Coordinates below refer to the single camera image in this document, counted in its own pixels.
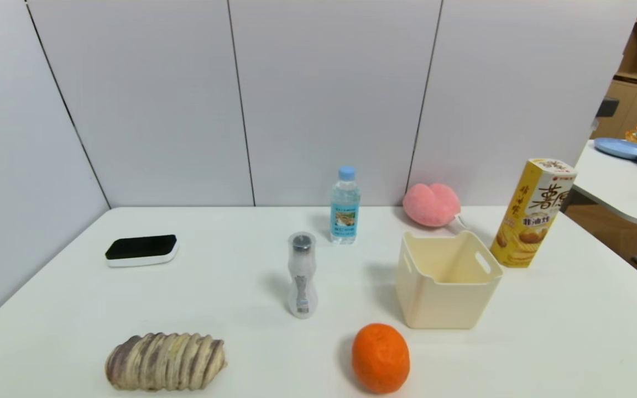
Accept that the white bottle with grey cap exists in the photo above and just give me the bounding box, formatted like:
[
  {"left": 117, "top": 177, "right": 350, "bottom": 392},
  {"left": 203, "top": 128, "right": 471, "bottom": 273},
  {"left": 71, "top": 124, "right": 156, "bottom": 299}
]
[{"left": 288, "top": 232, "right": 319, "bottom": 320}]

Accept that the pink plush peach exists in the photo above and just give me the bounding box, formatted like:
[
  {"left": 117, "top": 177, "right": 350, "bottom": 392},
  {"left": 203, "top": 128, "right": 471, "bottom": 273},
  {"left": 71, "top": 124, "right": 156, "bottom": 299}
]
[{"left": 403, "top": 183, "right": 468, "bottom": 231}]

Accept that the black white board eraser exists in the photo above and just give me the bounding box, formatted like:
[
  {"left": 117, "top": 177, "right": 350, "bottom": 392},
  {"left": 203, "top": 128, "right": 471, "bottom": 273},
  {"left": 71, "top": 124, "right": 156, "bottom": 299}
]
[{"left": 105, "top": 234, "right": 180, "bottom": 268}]

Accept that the cream plastic storage box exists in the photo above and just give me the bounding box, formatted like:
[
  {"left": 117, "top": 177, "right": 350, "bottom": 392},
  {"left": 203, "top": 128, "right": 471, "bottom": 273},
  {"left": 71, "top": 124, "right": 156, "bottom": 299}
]
[{"left": 395, "top": 230, "right": 504, "bottom": 330}]

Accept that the clear water bottle blue cap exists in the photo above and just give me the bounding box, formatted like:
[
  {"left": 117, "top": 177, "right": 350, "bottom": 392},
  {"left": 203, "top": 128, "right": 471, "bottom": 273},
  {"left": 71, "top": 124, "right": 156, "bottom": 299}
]
[{"left": 330, "top": 166, "right": 361, "bottom": 245}]

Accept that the blue plate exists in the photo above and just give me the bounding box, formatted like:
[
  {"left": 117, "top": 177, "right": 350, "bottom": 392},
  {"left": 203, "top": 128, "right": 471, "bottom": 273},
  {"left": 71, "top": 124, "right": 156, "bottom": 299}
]
[{"left": 594, "top": 138, "right": 637, "bottom": 160}]

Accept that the orange fruit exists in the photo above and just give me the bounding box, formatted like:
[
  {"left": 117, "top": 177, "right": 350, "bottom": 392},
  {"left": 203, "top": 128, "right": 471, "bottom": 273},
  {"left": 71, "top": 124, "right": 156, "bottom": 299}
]
[{"left": 351, "top": 323, "right": 411, "bottom": 395}]

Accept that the white side table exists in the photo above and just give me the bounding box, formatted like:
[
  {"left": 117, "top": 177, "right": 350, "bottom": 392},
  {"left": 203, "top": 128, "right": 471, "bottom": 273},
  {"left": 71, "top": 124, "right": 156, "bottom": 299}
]
[{"left": 559, "top": 139, "right": 637, "bottom": 227}]

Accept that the striped brown bread loaf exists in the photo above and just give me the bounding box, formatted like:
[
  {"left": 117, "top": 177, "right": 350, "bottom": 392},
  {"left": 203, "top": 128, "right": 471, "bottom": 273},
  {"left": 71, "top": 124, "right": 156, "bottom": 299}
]
[{"left": 105, "top": 332, "right": 228, "bottom": 392}]

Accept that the yellow potato chips carton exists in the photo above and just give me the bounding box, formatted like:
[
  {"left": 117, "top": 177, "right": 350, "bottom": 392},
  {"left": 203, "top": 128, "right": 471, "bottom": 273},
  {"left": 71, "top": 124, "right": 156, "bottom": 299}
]
[{"left": 490, "top": 158, "right": 578, "bottom": 269}]

